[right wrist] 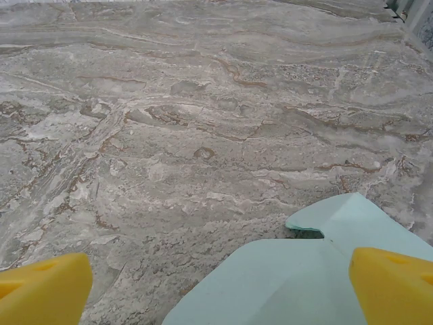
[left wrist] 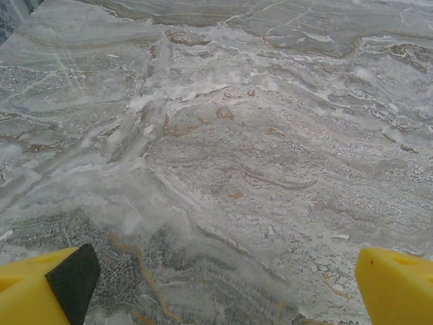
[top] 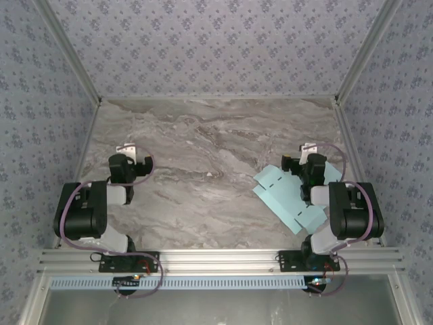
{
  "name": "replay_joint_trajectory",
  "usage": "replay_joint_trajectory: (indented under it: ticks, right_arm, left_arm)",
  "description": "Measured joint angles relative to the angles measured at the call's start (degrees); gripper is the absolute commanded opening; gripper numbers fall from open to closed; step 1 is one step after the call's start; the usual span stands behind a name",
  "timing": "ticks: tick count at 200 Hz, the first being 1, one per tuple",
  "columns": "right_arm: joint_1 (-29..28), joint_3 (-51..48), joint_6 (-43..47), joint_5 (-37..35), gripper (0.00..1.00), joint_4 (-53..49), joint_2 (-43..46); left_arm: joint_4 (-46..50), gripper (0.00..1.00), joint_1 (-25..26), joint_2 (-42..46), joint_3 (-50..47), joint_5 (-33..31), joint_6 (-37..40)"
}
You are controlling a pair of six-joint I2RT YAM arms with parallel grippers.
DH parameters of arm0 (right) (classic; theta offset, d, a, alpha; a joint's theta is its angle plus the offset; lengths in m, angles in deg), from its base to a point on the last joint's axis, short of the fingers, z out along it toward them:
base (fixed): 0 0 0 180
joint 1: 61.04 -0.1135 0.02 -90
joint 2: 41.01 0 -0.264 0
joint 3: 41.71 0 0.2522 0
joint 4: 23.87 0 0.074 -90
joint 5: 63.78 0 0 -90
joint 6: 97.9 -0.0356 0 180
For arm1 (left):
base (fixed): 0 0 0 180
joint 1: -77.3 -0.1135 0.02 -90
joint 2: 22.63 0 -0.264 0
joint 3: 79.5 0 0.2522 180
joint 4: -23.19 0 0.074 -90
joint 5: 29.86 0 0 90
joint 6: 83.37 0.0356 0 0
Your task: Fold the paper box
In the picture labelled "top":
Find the light blue paper box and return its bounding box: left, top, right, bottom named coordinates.
left=252, top=160, right=342, bottom=234

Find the small black controller board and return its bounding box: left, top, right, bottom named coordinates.
left=306, top=276, right=334, bottom=294
left=112, top=274, right=141, bottom=295

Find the grey metal sheet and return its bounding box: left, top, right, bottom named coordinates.
left=43, top=289, right=403, bottom=325

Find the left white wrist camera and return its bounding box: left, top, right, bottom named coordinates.
left=116, top=143, right=137, bottom=160

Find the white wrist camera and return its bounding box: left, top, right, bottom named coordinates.
left=116, top=143, right=137, bottom=160
left=298, top=142, right=319, bottom=163

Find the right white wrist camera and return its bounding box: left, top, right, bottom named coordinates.
left=298, top=142, right=319, bottom=163

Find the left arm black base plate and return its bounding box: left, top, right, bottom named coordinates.
left=98, top=251, right=160, bottom=274

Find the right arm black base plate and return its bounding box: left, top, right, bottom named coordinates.
left=277, top=250, right=341, bottom=273

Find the aluminium mounting rail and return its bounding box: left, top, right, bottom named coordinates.
left=37, top=248, right=405, bottom=275

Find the aluminium frame post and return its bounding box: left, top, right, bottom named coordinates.
left=334, top=0, right=405, bottom=102
left=33, top=0, right=103, bottom=104

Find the slotted grey cable duct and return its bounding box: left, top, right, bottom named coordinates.
left=49, top=274, right=334, bottom=290

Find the aluminium frame leg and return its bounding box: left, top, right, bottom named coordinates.
left=18, top=273, right=51, bottom=325
left=388, top=272, right=422, bottom=325

